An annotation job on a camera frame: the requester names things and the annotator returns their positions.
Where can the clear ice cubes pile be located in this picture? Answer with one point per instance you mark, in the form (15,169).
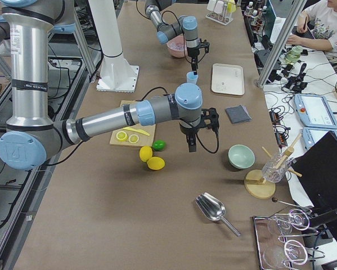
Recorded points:
(177,44)

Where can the brown tipped stir stick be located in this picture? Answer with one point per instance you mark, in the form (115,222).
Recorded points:
(276,200)

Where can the pink bowl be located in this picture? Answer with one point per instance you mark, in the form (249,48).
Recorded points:
(177,54)

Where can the clear textured glass cup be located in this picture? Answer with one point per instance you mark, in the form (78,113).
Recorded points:
(273,173)

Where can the blue teach pendant lower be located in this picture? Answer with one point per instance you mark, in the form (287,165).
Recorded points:
(312,135)

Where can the green lime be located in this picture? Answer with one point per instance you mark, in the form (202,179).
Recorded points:
(159,145)

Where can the lemon half slice upper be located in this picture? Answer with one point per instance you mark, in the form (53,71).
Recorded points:
(121,136)

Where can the seated person white shirt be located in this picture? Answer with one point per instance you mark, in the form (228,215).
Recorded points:
(324,15)

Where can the lemon half slice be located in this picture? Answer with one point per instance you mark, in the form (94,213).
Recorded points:
(121,136)
(133,138)

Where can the white bottle rack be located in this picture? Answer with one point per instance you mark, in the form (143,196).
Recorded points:
(221,11)

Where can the grey folded cloth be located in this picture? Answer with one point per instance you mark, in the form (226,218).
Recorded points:
(238,114)

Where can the bamboo cutting board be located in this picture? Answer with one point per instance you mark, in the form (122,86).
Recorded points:
(144,140)

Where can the wooden cup stand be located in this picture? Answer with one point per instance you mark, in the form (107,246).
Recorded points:
(260,188)

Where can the mint green bowl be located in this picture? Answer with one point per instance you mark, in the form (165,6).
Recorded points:
(241,156)

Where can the yellow lemon upper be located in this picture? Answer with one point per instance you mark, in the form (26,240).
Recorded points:
(145,153)

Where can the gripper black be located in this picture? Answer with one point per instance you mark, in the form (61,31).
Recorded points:
(193,52)
(188,129)

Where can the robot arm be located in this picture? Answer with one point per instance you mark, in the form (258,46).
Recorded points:
(32,137)
(186,25)

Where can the blue teach pendant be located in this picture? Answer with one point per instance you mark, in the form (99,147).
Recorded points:
(312,135)
(314,111)

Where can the lemon half slice lower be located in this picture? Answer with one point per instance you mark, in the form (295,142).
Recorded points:
(133,138)

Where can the black monitor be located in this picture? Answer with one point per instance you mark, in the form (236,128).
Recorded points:
(318,167)

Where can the steel ice scoop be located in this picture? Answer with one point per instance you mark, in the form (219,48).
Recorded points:
(214,210)

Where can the stemmed glass upper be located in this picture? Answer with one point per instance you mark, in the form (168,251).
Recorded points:
(282,224)

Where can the yellow plastic knife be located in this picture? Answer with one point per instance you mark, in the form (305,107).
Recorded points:
(140,131)

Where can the wire glass rack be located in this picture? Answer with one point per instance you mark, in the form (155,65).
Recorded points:
(264,239)

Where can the yellow lemon lower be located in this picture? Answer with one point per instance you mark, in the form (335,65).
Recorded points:
(155,163)

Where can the stemmed glass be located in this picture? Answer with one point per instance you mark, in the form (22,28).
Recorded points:
(290,255)
(282,224)

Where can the cream rabbit tray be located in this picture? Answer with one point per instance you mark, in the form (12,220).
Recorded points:
(228,79)

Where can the blue teach pendant upper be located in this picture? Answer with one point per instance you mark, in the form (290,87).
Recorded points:
(314,111)

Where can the light blue cup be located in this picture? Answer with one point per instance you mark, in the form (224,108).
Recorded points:
(192,77)

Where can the stemmed glass lower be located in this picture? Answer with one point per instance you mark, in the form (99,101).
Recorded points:
(290,255)

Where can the aluminium frame post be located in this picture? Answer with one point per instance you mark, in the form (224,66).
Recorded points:
(287,27)

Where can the yellow lemon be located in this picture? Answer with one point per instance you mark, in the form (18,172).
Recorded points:
(145,153)
(155,163)

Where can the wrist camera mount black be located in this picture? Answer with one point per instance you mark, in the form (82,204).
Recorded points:
(209,119)

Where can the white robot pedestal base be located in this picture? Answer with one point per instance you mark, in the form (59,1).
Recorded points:
(116,74)

